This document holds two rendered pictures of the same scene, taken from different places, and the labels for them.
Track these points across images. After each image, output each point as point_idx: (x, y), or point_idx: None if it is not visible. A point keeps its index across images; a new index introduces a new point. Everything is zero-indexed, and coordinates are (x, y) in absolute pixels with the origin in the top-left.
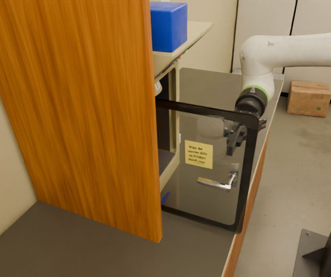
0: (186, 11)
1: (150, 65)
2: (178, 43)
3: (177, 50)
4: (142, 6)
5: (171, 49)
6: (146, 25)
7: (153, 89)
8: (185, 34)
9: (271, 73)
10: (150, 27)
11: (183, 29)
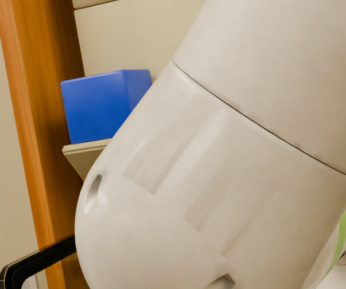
0: (121, 84)
1: (30, 153)
2: (92, 133)
3: (81, 143)
4: (7, 74)
5: (70, 139)
6: (16, 98)
7: (42, 192)
8: (123, 121)
9: (334, 271)
10: (28, 102)
11: (109, 112)
